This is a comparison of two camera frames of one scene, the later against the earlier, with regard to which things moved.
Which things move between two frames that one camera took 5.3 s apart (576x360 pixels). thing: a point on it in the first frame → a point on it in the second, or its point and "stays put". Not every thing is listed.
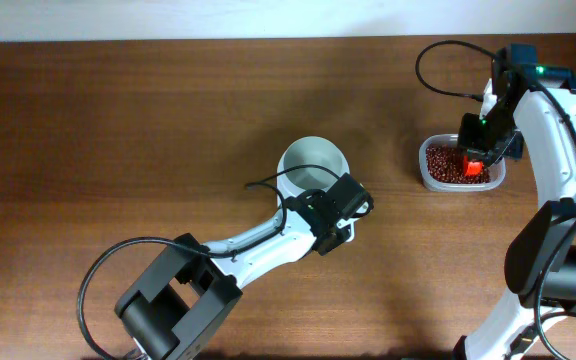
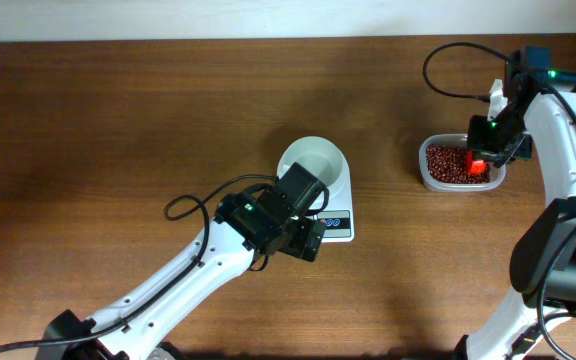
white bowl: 309,151 stays put
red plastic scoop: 472,168 stays put
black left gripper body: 336,239 → 293,237
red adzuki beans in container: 446,163 stays put
